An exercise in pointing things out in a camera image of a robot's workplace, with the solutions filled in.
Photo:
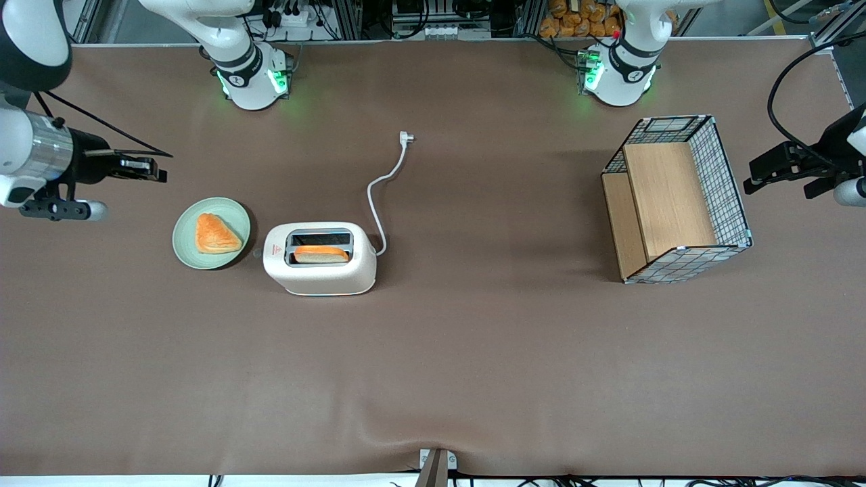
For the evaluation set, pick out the brown table mat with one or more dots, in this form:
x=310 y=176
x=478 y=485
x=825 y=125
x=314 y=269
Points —
x=473 y=352

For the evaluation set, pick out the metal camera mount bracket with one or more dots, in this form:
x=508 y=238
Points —
x=436 y=467

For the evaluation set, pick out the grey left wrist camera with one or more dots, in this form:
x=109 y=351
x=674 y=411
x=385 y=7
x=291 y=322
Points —
x=851 y=193

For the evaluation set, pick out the triangular golden pastry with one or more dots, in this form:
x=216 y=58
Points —
x=215 y=235

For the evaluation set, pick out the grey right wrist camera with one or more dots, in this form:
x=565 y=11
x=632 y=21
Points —
x=81 y=211

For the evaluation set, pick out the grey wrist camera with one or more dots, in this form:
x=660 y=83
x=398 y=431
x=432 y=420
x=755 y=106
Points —
x=81 y=211
x=851 y=193

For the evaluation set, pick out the toast bread slice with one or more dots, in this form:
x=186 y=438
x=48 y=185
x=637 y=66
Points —
x=321 y=255

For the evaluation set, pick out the white two-slot toaster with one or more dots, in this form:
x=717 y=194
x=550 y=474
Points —
x=321 y=277

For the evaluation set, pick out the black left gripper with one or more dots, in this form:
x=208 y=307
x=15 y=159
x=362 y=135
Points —
x=829 y=153

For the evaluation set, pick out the bag of bread rolls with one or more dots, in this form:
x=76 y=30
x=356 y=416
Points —
x=575 y=17

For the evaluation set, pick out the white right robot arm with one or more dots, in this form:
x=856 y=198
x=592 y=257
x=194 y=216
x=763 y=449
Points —
x=20 y=142

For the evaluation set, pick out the pale green round plate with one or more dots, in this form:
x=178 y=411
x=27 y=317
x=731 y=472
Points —
x=186 y=243

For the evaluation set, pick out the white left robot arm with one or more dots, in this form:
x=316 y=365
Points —
x=622 y=74

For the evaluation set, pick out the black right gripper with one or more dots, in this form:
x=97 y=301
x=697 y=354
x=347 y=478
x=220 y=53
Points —
x=88 y=157

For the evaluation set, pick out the white power strip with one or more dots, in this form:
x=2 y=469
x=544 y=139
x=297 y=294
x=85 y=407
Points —
x=298 y=17

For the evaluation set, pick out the wooden step shelf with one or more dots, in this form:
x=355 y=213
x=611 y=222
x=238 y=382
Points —
x=670 y=196

